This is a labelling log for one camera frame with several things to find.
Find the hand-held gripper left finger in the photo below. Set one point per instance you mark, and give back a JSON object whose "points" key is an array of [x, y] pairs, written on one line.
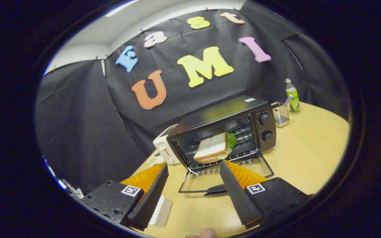
{"points": [[149, 200]]}

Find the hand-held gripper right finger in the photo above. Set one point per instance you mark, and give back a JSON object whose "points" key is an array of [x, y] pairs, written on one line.
{"points": [[240, 201]]}

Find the white bread lettuce sandwich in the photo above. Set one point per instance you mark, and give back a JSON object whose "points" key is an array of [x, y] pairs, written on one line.
{"points": [[212, 147]]}

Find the black toaster oven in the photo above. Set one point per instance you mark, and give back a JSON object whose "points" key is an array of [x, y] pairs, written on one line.
{"points": [[223, 110]]}

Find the white pop-up toaster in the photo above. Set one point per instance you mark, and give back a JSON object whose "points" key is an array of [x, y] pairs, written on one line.
{"points": [[164, 148]]}

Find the white rectangular tray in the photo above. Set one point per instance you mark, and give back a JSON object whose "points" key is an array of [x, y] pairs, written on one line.
{"points": [[162, 210]]}

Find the small white patterned cup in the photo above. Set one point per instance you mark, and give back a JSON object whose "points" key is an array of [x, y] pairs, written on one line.
{"points": [[154, 159]]}

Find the green drink bottle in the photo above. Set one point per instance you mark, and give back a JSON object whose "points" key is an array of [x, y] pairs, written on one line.
{"points": [[293, 100]]}

